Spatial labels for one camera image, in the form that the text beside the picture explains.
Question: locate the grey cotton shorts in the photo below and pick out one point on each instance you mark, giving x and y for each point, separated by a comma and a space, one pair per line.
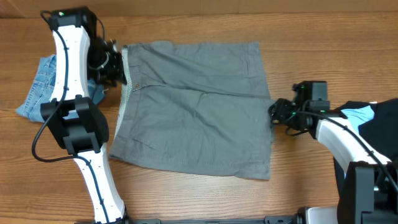
195, 108

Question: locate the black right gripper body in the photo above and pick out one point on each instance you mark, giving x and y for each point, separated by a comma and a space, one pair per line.
285, 114

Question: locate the light blue garment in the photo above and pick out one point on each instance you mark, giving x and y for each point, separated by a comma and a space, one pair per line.
358, 116

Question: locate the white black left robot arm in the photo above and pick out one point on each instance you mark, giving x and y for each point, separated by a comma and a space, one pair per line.
76, 123

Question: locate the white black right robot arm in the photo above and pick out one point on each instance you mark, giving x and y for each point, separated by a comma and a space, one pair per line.
369, 193

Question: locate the black garment pile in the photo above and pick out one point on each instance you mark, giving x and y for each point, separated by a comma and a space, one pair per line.
380, 132

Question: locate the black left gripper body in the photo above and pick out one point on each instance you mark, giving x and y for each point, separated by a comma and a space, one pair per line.
102, 67

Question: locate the folded blue denim shorts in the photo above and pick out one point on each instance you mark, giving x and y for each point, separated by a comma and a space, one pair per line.
40, 91

